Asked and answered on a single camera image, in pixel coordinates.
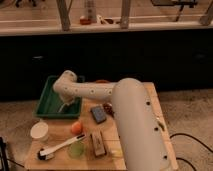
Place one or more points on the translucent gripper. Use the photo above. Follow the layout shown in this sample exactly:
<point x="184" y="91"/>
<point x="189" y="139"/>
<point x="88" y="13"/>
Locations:
<point x="67" y="100"/>

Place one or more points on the grey blue towel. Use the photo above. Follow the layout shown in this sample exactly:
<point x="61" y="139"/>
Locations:
<point x="63" y="108"/>

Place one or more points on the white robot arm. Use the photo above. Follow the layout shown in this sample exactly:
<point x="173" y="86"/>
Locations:
<point x="138" y="129"/>

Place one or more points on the green plastic tray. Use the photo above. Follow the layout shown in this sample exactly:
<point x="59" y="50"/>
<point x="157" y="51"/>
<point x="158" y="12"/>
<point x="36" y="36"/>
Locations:
<point x="50" y="102"/>

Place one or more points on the orange fruit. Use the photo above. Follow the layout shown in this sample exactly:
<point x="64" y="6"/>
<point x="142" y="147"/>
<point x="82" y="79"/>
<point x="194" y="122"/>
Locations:
<point x="76" y="128"/>

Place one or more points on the blue sponge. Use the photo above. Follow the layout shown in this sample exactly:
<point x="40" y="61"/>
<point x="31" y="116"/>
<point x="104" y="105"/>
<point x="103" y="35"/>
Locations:
<point x="98" y="114"/>

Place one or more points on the orange bowl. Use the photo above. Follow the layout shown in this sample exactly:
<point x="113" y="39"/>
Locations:
<point x="102" y="81"/>

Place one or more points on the brown grape bunch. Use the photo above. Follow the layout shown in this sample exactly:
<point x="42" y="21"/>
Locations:
<point x="108" y="109"/>

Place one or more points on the wooden block eraser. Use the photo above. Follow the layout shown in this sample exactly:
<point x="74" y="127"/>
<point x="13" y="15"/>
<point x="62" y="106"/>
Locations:
<point x="98" y="143"/>

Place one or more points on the wooden table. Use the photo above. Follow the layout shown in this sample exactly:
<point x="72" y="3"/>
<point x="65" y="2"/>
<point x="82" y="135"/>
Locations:
<point x="59" y="131"/>

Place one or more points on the green plastic cup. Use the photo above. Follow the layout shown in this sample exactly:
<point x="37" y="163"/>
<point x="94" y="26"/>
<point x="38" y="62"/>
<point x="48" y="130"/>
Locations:
<point x="76" y="150"/>

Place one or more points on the yellow banana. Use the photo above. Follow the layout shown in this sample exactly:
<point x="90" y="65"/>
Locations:
<point x="116" y="153"/>

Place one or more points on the red bowl on shelf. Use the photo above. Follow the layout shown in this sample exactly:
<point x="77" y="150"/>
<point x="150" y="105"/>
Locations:
<point x="84" y="21"/>

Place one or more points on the green chili pepper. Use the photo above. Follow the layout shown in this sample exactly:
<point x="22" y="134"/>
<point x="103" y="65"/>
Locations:
<point x="161" y="125"/>

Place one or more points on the white bottle on shelf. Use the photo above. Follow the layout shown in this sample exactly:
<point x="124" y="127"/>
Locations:
<point x="90" y="10"/>

